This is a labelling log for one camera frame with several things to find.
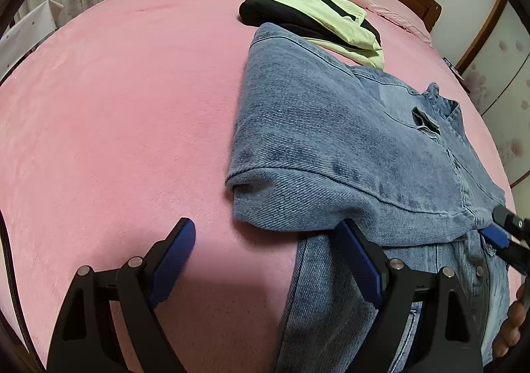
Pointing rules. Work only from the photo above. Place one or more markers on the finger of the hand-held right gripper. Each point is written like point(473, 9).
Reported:
point(497, 237)
point(511, 222)

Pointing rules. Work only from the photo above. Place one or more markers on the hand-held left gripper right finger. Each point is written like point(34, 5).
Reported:
point(358, 261)

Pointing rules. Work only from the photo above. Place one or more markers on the person's right hand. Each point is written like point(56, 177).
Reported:
point(513, 327)

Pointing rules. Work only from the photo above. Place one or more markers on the white gift bag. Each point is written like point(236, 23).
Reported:
point(25, 37)

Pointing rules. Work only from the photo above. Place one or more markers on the pink bed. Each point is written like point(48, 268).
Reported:
point(124, 108)

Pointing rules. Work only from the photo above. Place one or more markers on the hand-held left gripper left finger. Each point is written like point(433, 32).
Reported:
point(174, 261)

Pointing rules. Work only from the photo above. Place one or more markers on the pink pillow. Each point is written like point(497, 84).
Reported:
point(393, 12)

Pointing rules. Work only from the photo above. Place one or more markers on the wooden nightstand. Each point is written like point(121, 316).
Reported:
point(455, 73)

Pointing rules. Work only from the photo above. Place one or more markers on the floral wardrobe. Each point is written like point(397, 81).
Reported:
point(497, 79)

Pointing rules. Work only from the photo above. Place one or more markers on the blue denim jacket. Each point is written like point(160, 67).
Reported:
point(331, 128)

